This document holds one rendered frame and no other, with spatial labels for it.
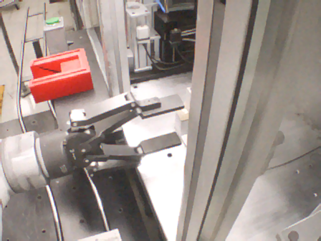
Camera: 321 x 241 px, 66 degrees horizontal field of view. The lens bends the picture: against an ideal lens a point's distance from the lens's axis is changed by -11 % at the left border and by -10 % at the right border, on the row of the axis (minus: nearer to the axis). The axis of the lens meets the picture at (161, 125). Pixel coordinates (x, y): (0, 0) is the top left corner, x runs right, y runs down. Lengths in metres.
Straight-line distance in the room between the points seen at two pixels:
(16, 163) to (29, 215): 0.40
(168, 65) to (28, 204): 0.55
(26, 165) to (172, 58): 0.48
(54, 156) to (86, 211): 0.37
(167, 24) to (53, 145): 0.42
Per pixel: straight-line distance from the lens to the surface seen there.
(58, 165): 0.42
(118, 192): 0.77
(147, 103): 0.41
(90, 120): 0.39
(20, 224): 0.81
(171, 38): 0.69
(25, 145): 0.42
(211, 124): 0.16
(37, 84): 0.69
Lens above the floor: 1.34
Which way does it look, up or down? 46 degrees down
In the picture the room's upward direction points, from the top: straight up
